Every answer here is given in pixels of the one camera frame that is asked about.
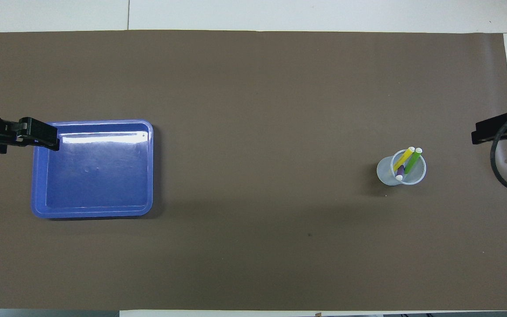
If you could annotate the yellow marker pen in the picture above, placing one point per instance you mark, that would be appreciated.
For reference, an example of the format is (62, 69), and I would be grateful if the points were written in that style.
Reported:
(405, 158)

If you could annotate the purple marker pen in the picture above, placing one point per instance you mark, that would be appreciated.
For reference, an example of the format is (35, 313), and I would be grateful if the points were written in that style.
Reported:
(400, 171)

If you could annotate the green marker pen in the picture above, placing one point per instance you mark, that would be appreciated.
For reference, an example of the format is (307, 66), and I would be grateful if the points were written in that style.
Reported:
(413, 162)

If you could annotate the blue plastic tray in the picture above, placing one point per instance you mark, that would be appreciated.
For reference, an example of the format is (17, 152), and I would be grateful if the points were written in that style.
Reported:
(99, 176)

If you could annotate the brown table mat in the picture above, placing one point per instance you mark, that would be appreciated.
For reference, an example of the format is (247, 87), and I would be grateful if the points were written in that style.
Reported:
(258, 110)

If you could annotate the clear plastic cup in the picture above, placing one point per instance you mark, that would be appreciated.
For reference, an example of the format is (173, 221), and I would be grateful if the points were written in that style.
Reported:
(385, 174)

